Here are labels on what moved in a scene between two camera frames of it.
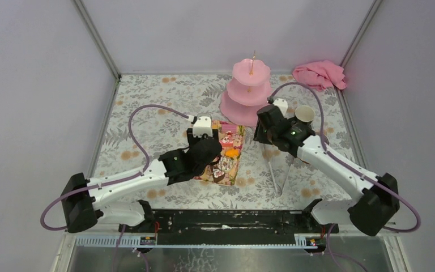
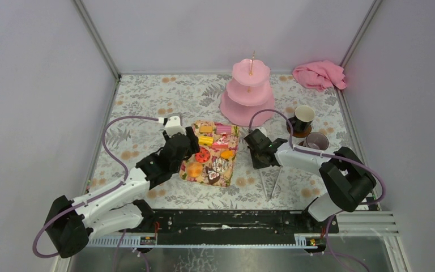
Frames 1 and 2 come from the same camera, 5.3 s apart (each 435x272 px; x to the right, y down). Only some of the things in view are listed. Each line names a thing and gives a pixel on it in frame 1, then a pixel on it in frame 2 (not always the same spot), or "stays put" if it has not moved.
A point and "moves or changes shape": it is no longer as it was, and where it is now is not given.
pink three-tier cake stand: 248,90 stays put
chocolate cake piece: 217,175 moves or changes shape
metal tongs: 286,178 → 275,186
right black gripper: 257,135 → 256,165
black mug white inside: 305,114 stays put
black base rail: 230,226 stays put
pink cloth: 322,74 stays put
